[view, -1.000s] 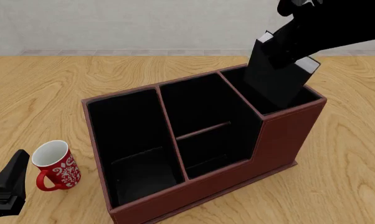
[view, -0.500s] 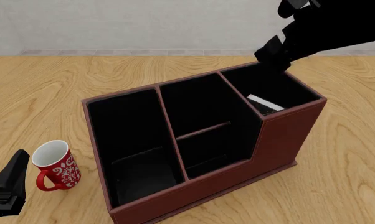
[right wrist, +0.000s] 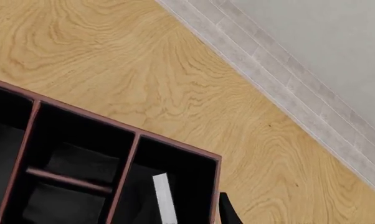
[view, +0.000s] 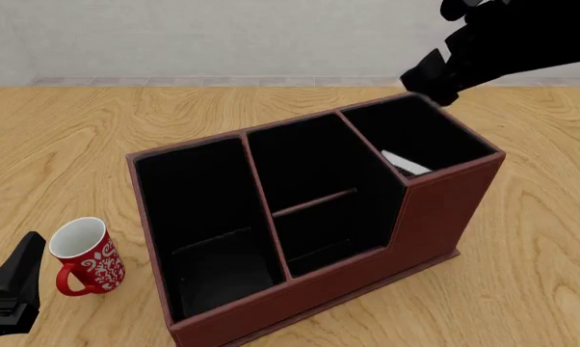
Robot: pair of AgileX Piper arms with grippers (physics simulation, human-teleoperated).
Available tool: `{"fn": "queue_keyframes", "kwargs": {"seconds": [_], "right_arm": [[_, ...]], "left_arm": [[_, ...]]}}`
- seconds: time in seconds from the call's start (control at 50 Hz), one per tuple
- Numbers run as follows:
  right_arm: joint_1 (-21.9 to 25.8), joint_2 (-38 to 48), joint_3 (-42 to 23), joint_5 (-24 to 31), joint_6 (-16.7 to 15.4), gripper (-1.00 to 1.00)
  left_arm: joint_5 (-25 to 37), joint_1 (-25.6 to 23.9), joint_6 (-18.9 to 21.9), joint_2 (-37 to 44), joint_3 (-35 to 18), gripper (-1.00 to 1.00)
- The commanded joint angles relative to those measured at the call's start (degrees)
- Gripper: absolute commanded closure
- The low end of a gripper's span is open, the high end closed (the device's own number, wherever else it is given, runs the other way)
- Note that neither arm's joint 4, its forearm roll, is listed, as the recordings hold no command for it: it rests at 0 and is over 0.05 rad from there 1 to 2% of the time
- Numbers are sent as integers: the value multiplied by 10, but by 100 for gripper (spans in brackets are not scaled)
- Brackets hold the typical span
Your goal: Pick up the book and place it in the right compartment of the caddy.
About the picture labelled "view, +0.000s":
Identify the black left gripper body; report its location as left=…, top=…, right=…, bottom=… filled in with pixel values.
left=0, top=294, right=40, bottom=336

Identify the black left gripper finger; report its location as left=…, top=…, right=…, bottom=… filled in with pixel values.
left=0, top=230, right=47, bottom=306

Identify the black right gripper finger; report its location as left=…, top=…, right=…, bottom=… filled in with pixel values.
left=399, top=47, right=449, bottom=93
left=427, top=86, right=461, bottom=108

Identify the book with white pages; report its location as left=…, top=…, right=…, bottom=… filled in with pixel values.
left=381, top=148, right=434, bottom=181

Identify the red-brown desk caddy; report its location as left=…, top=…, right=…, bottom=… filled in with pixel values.
left=124, top=92, right=507, bottom=347

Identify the red mug with white pattern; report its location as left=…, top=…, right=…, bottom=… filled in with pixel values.
left=48, top=216, right=127, bottom=298

